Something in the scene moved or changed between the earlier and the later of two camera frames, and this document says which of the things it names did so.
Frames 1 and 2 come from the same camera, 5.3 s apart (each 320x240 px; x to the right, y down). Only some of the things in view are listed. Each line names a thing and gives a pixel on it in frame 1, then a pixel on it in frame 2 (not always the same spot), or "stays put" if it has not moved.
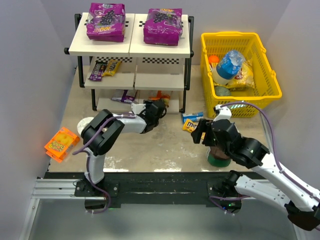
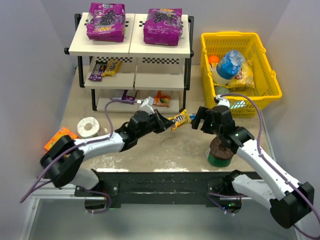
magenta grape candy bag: (163, 26) stays put
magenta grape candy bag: (106, 22) stays put
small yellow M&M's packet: (189, 125) → (182, 118)
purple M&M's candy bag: (97, 72) stays put
